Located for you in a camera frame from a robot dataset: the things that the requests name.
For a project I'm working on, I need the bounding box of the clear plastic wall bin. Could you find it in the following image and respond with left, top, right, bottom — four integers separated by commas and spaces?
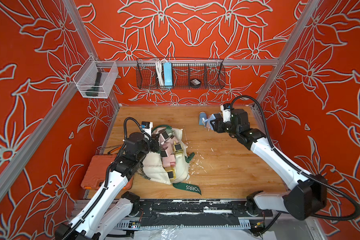
73, 56, 119, 99

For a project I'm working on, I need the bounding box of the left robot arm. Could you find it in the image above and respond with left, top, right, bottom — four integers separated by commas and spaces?
55, 117, 160, 240

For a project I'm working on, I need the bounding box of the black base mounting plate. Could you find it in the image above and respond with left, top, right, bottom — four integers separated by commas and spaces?
113, 198, 274, 218

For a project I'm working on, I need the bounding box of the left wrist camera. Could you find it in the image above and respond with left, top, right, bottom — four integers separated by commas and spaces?
141, 121, 153, 137

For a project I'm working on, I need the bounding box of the light blue small sharpener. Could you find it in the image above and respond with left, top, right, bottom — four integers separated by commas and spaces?
203, 113, 223, 132

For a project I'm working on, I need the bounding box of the light blue box in basket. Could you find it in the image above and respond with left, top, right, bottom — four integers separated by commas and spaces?
163, 62, 173, 88

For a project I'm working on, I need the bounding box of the dark green tool in bin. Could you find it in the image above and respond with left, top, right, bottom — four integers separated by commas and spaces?
86, 72, 102, 97

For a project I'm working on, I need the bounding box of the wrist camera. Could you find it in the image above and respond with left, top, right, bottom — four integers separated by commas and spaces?
141, 121, 153, 137
221, 103, 231, 123

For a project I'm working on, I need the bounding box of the pink square pencil sharpener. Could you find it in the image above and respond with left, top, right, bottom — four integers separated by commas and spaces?
161, 149, 176, 168

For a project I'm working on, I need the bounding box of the black wire wall basket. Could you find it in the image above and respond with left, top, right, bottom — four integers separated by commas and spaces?
136, 58, 227, 90

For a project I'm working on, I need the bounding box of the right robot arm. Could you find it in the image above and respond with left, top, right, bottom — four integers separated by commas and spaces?
204, 101, 360, 221

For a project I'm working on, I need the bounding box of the blue pencil sharpener pink cap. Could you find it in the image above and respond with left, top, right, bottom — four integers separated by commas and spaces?
199, 112, 208, 126

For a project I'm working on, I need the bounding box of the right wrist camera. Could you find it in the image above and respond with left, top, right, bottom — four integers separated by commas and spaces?
221, 103, 231, 123

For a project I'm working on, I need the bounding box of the small black item in basket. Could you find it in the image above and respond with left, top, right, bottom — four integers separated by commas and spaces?
190, 79, 202, 88

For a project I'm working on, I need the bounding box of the yellow white pencil sharpener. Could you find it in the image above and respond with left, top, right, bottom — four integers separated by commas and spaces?
165, 167, 176, 180

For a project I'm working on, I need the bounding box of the white canvas tote bag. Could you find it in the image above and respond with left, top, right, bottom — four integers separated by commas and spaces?
138, 125, 202, 195

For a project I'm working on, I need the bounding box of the red plastic tool case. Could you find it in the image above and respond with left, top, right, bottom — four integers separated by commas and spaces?
81, 154, 117, 190

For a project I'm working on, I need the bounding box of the white cable in basket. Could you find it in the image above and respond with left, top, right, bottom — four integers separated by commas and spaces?
155, 59, 165, 87

